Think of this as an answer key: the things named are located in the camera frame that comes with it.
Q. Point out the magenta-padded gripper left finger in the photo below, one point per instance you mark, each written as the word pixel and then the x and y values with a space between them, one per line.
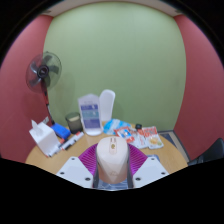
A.
pixel 75 170

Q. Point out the blue patterned mouse pad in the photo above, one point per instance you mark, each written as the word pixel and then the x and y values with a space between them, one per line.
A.
pixel 116 186

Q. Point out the blue snack packet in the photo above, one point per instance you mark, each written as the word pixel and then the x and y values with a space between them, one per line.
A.
pixel 113 125

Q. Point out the white tissue box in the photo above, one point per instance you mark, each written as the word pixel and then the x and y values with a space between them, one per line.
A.
pixel 45 140

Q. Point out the flat white snack packet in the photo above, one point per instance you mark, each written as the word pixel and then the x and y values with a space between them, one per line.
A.
pixel 140 140

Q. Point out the orange and white chips packet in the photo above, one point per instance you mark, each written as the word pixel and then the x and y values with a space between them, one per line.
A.
pixel 153 137

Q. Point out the pale pink computer mouse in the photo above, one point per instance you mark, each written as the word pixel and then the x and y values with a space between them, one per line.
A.
pixel 112 160

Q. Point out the blue whiteboard eraser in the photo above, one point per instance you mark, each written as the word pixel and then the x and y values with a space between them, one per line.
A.
pixel 60 130

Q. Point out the black mesh pen cup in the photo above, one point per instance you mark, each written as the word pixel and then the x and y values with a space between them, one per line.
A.
pixel 74 123

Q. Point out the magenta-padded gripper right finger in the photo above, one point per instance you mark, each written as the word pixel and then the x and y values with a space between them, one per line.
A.
pixel 150 170

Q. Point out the black and red standing fan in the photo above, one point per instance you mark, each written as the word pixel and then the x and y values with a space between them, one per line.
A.
pixel 43 70

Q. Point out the white wall socket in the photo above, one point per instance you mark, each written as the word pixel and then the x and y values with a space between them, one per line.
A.
pixel 46 120

